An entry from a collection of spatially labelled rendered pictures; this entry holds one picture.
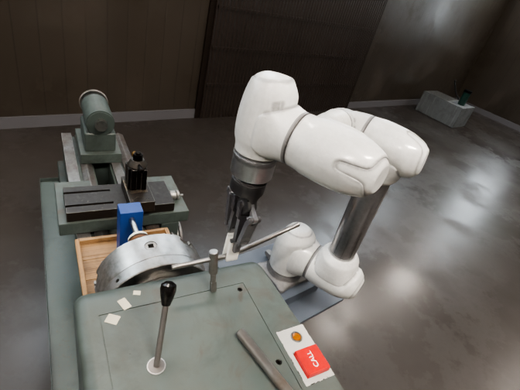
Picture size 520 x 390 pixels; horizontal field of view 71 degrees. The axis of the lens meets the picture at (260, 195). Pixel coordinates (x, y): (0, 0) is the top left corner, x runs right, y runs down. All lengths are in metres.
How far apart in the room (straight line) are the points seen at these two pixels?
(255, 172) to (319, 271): 0.84
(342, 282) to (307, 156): 0.92
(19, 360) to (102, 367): 1.57
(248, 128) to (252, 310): 0.46
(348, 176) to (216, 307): 0.48
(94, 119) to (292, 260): 1.19
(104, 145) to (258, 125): 1.52
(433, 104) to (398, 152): 7.33
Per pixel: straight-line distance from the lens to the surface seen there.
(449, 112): 8.30
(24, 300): 2.60
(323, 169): 0.61
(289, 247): 1.50
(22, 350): 2.40
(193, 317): 0.89
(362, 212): 1.28
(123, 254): 1.07
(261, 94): 0.64
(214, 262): 0.88
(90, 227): 1.64
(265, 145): 0.65
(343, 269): 1.44
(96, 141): 2.08
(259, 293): 0.96
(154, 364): 0.81
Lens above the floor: 1.96
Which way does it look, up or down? 33 degrees down
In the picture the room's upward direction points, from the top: 16 degrees clockwise
